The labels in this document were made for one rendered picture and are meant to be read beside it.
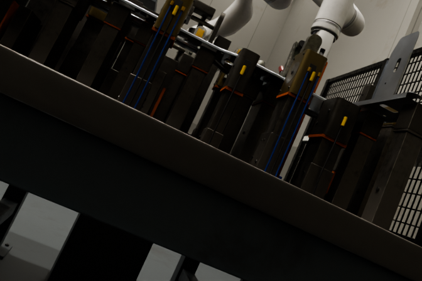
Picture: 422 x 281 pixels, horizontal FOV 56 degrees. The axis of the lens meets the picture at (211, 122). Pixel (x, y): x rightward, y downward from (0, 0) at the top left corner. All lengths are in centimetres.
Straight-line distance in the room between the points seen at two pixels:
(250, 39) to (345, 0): 829
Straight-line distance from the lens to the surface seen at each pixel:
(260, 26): 969
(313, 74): 98
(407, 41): 143
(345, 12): 126
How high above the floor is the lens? 67
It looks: 7 degrees up
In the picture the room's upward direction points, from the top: 25 degrees clockwise
